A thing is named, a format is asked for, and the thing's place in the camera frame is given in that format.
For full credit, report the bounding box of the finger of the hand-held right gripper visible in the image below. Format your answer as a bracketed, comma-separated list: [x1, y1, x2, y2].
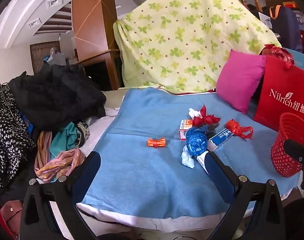
[284, 139, 304, 160]

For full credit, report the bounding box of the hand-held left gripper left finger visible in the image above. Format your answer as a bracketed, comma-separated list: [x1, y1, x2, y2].
[20, 151, 102, 240]

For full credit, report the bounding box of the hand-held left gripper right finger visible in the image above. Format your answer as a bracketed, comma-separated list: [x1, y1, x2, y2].
[204, 151, 286, 240]

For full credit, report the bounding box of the red mesh plastic basket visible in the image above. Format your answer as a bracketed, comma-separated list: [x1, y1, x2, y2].
[270, 112, 304, 178]

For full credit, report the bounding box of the blue white cardboard box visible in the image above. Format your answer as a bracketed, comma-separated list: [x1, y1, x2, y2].
[195, 152, 210, 174]
[207, 127, 233, 152]

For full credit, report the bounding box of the blue plastic bag ball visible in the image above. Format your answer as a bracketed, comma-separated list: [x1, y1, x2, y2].
[185, 126, 210, 159]

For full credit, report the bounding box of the dark plastic bag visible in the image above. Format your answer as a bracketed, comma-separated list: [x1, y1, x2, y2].
[205, 123, 220, 133]

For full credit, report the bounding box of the small red plastic bag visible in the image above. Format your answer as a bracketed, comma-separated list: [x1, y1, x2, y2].
[225, 119, 254, 140]

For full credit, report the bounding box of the red white medicine box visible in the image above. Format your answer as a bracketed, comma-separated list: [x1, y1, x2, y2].
[178, 119, 194, 140]

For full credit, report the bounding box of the red knotted plastic bag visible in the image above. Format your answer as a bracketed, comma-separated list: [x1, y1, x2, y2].
[192, 105, 221, 128]

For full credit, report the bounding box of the orange candy wrapper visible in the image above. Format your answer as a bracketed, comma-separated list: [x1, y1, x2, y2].
[147, 137, 166, 148]

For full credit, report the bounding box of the striped pink scarf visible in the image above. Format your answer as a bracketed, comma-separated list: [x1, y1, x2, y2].
[34, 130, 86, 183]

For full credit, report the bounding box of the teal cloth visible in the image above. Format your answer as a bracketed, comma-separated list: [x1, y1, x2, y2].
[49, 122, 80, 159]

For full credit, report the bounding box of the blue towel blanket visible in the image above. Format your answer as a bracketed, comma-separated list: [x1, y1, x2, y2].
[76, 87, 300, 219]

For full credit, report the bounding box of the red paper shopping bag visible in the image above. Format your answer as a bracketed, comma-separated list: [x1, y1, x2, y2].
[253, 55, 304, 133]

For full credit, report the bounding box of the blue garment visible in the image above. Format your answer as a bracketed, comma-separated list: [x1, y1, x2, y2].
[19, 110, 34, 134]

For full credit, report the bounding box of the brown leather bag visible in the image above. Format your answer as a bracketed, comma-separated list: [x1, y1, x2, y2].
[0, 199, 24, 230]

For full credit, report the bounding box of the black white speckled garment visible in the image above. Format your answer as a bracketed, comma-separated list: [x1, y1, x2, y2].
[0, 82, 37, 189]

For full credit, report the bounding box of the pink pillow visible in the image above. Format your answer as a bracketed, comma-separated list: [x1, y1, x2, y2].
[215, 49, 267, 114]

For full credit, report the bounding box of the light blue shoe box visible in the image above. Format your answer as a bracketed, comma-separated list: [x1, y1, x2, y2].
[283, 47, 304, 73]

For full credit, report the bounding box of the low wooden cabinet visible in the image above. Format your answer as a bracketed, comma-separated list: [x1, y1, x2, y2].
[76, 49, 122, 92]

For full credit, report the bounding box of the large red plastic bag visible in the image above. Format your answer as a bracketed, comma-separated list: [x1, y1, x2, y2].
[260, 44, 295, 67]

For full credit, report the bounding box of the grey cabinet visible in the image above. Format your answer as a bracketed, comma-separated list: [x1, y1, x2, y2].
[51, 52, 79, 67]

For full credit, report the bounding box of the brown wicker screen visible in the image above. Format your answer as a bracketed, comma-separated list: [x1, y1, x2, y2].
[29, 41, 61, 74]

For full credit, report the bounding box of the white printed box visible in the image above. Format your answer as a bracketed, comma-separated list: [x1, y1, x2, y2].
[258, 11, 272, 28]

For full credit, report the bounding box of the clover print yellow sheet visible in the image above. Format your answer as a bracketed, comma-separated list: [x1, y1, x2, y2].
[113, 0, 282, 95]

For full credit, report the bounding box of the brown wooden pillar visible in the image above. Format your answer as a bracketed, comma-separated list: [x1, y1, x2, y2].
[72, 0, 122, 89]

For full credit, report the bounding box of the navy bag with orange straps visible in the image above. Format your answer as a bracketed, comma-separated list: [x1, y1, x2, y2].
[268, 5, 301, 47]

